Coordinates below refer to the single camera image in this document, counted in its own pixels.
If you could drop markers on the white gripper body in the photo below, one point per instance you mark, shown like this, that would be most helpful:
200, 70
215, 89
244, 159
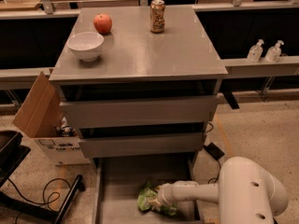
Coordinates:
165, 195

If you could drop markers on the green rice chip bag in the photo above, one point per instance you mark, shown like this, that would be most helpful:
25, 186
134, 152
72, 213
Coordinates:
147, 191

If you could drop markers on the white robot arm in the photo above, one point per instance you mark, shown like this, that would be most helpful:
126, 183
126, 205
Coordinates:
245, 194

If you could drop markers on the open bottom grey drawer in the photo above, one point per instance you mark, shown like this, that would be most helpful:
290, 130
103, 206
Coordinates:
120, 179

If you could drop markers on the middle grey drawer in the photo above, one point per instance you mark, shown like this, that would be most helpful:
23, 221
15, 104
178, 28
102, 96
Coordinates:
141, 145

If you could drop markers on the top grey drawer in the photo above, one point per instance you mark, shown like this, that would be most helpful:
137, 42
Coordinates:
137, 112

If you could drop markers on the grey drawer cabinet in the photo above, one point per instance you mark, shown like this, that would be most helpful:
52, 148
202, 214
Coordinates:
145, 94

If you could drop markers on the black power adapter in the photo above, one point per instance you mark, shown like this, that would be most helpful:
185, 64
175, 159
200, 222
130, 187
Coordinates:
215, 152

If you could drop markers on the cardboard box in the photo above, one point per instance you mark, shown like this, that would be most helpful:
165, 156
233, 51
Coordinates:
41, 119

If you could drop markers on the black metal stand base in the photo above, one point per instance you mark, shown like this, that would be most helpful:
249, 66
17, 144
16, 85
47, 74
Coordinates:
12, 153

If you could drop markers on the white ceramic bowl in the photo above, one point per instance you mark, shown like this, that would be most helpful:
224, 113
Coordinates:
86, 46

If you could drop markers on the left sanitizer pump bottle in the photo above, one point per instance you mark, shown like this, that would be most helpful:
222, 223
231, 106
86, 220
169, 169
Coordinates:
256, 51

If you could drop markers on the sanitizer pump bottle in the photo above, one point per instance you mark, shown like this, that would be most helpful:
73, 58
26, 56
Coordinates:
256, 51
274, 52

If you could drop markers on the red apple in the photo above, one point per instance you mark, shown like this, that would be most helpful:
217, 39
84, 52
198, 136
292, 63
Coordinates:
102, 23

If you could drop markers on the right sanitizer pump bottle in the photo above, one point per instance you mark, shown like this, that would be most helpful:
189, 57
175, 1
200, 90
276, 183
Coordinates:
274, 52

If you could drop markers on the patterned drink can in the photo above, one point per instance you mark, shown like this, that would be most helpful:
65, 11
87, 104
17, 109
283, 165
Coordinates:
157, 8

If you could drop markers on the grey metal rail shelf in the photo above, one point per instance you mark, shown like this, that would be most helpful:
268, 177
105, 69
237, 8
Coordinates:
132, 53

